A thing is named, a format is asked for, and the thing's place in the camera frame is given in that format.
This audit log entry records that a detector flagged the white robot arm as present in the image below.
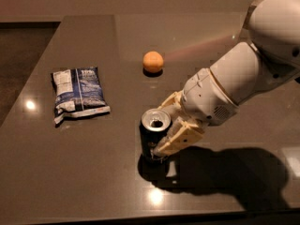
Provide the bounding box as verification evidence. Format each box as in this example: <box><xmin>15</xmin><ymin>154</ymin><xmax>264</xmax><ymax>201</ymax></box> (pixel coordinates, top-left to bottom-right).
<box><xmin>151</xmin><ymin>0</ymin><xmax>300</xmax><ymax>159</ymax></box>

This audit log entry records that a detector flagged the blue white chip bag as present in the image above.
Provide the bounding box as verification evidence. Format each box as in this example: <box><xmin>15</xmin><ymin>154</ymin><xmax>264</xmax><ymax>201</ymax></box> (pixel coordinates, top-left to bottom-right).
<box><xmin>52</xmin><ymin>67</ymin><xmax>111</xmax><ymax>125</ymax></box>

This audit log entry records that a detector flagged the black pepsi soda can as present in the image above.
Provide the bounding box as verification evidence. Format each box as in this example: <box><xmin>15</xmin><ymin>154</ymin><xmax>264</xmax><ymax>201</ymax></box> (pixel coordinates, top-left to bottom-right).
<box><xmin>139</xmin><ymin>108</ymin><xmax>173</xmax><ymax>165</ymax></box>

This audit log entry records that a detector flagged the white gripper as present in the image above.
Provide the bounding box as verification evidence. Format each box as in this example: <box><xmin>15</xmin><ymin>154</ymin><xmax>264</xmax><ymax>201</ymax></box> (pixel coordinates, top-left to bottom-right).
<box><xmin>152</xmin><ymin>68</ymin><xmax>238</xmax><ymax>158</ymax></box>

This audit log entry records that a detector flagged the orange fruit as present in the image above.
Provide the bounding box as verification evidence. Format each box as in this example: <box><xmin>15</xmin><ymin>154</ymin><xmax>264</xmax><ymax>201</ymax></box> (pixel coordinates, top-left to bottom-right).
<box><xmin>142</xmin><ymin>51</ymin><xmax>164</xmax><ymax>73</ymax></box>

